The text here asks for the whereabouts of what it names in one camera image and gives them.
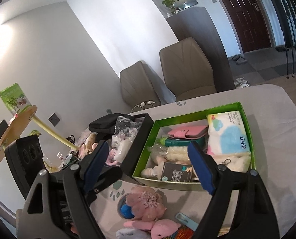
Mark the grey cabinet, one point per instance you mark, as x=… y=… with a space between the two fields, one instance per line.
x=196 y=23

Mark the cotton swab pack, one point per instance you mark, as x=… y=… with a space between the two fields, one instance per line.
x=223 y=231

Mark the yellow blue tissue pack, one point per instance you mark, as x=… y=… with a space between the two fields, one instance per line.
x=227 y=134

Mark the beige chair left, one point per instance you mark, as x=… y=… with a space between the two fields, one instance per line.
x=136 y=86

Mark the pink flower plush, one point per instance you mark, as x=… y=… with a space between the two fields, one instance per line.
x=145 y=204

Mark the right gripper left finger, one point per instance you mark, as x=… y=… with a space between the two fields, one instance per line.
x=52 y=207

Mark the pink plush elephant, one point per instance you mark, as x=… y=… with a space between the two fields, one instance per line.
x=158 y=229

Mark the green tube bottle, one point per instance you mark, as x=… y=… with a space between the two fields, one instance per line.
x=173 y=142

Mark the black storage box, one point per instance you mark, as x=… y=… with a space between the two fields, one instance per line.
x=128 y=141

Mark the pink snap wallet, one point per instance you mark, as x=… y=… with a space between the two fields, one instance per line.
x=188 y=132

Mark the beige chair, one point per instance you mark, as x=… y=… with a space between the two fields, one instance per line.
x=186 y=70
x=136 y=86

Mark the dark brown door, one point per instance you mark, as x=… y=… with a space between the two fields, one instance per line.
x=249 y=24

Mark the black pouch bag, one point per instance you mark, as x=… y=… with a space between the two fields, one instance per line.
x=104 y=127

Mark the person's left hand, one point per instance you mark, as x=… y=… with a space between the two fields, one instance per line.
x=74 y=230

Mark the green storage box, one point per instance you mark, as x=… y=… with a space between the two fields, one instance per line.
x=205 y=166

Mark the light blue clip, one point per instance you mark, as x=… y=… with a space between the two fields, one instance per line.
x=185 y=220

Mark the wooden stool with yellow legs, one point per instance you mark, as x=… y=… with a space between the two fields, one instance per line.
x=19 y=124

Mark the light blue fluffy slipper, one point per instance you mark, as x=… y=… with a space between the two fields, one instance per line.
x=132 y=233

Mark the potted green plant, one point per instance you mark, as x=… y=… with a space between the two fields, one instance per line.
x=170 y=5

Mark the beige chair right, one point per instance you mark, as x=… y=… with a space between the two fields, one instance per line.
x=186 y=70

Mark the colourful rubber band bundle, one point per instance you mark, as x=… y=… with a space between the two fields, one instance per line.
x=182 y=233

